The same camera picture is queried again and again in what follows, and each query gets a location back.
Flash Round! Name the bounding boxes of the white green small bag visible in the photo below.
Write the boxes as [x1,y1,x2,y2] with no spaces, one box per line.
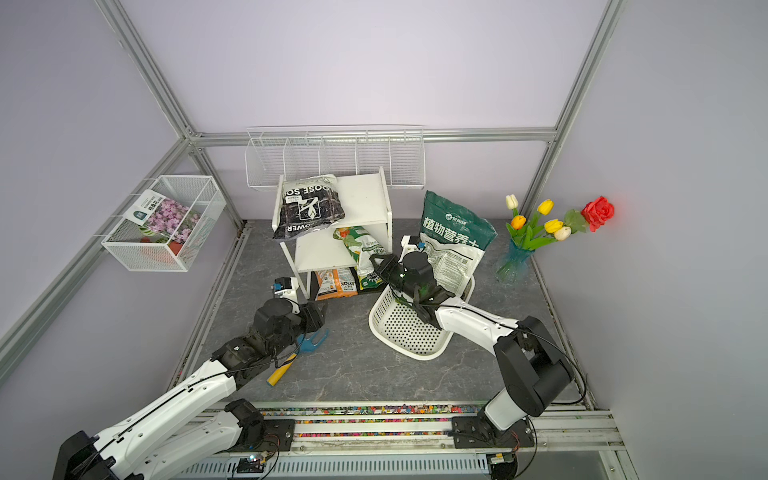
[333,226,386,278]

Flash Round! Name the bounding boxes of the tall green soil bag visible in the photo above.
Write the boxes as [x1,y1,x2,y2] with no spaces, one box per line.
[420,190,497,250]

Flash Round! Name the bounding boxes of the black rose soil bag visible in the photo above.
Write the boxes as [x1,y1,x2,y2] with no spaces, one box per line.
[273,174,346,241]

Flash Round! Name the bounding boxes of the white fertilizer bag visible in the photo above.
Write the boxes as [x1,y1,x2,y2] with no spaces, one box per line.
[424,237,485,295]

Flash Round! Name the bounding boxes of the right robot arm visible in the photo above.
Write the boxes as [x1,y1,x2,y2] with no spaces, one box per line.
[371,251,576,434]

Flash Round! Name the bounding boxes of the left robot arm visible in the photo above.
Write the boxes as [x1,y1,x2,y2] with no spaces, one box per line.
[53,298,326,479]

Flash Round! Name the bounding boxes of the white three-tier shelf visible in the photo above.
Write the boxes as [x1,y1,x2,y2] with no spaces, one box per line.
[280,169,393,297]

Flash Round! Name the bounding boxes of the green yellow packet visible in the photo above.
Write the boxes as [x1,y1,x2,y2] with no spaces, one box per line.
[358,273,386,293]

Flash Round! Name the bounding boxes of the blue yellow garden fork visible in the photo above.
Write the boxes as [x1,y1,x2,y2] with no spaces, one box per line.
[267,329,329,387]

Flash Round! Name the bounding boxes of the orange packet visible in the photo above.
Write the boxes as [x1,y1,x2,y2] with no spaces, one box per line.
[315,267,358,301]

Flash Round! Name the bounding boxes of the white perforated plastic basket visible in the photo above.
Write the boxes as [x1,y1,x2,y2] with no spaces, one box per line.
[368,286,453,361]

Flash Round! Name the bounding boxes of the glass vase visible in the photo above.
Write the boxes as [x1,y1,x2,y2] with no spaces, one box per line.
[495,241,533,285]

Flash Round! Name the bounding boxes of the tulip bouquet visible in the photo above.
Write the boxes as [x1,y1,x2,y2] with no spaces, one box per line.
[505,194,589,252]

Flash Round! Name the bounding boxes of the purple flower seed packet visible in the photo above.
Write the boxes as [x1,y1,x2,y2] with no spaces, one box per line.
[122,189,201,245]

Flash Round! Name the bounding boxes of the red artificial rose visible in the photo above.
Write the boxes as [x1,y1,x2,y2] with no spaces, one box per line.
[581,196,615,232]

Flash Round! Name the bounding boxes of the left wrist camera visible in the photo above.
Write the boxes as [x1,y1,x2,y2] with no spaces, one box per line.
[272,277,300,314]

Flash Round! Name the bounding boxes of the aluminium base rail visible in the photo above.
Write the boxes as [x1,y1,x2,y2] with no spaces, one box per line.
[177,402,638,479]

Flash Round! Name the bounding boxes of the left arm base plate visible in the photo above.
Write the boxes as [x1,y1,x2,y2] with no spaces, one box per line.
[229,419,296,453]

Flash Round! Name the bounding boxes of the white wire wall rack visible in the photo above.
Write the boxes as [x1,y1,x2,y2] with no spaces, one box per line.
[244,124,426,189]

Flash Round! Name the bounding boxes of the white wire cube basket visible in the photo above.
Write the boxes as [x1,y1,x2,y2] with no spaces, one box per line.
[102,175,226,272]

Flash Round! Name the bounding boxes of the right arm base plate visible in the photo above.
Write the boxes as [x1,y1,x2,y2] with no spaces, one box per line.
[449,416,535,450]

